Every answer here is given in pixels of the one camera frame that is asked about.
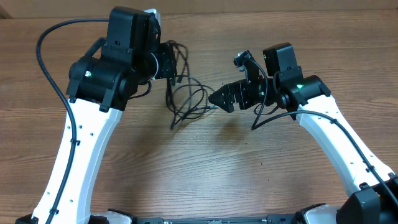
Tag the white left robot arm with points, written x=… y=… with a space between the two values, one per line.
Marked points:
x=100 y=84

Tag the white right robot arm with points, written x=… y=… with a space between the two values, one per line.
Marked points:
x=371 y=185

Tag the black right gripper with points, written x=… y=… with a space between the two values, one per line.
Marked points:
x=240 y=89

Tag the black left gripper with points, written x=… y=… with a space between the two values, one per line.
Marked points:
x=165 y=51

